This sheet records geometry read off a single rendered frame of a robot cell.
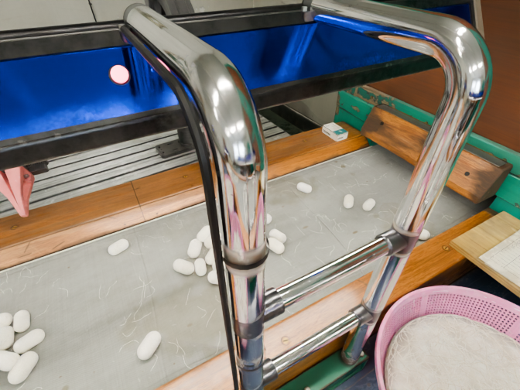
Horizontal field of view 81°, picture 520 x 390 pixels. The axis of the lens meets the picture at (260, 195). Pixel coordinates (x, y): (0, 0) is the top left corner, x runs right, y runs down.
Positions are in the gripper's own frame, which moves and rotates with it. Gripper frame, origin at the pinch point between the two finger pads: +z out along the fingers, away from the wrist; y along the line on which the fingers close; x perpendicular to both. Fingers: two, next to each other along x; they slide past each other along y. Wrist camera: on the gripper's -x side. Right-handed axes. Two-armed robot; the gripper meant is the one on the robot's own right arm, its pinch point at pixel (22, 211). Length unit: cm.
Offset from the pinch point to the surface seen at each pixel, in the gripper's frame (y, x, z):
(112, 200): 12.6, 6.2, 1.3
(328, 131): 66, 4, 1
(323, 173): 57, 1, 11
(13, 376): -3.2, -10.8, 21.8
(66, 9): 19, 123, -145
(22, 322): -2.4, -5.9, 16.4
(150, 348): 11.7, -13.9, 25.5
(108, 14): 42, 127, -143
